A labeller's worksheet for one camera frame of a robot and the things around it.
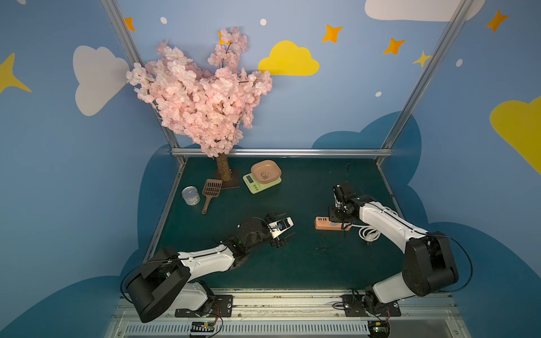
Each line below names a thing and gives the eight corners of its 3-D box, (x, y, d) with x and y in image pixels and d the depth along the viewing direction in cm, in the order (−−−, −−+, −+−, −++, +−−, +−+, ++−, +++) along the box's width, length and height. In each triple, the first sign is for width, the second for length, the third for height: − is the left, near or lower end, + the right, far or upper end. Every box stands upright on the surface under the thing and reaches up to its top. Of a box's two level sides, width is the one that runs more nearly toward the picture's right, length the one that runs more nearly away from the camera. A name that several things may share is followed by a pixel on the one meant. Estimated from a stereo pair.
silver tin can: (182, 205, 103) (179, 199, 99) (187, 192, 108) (183, 186, 104) (198, 205, 103) (195, 199, 99) (202, 192, 108) (199, 186, 104)
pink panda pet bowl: (259, 188, 111) (259, 179, 105) (252, 172, 119) (251, 163, 113) (281, 182, 115) (282, 172, 109) (273, 166, 122) (273, 157, 116)
